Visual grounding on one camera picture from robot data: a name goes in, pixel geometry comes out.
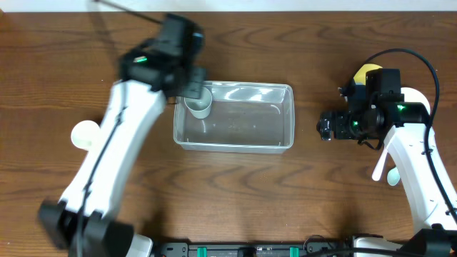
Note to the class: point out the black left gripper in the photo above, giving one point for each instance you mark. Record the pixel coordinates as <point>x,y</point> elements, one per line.
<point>195,83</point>

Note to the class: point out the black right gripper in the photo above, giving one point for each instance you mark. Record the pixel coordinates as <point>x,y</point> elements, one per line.
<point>329,125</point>

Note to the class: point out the yellow plastic bowl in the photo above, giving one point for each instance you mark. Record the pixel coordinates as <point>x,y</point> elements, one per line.
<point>360,76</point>

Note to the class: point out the grey plastic cup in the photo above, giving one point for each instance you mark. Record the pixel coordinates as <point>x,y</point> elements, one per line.
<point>200,108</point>

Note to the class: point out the white plastic cup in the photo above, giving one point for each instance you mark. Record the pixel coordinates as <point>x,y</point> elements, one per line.
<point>84,134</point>

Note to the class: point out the white plastic bowl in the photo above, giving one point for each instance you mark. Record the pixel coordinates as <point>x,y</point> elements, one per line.
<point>415,96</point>

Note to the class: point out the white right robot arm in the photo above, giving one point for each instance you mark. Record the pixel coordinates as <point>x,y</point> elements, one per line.
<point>403,131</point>

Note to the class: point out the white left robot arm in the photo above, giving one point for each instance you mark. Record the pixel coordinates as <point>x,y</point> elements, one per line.
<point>83,222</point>

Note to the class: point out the clear plastic container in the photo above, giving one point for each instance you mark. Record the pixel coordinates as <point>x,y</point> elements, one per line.
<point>245,117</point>

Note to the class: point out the pink plastic fork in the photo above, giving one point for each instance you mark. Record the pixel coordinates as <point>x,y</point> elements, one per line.
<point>378,170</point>

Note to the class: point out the mint green plastic spoon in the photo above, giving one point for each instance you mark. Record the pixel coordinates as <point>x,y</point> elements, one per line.
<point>393,177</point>

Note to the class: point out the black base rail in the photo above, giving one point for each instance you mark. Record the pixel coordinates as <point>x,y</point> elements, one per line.
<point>183,249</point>

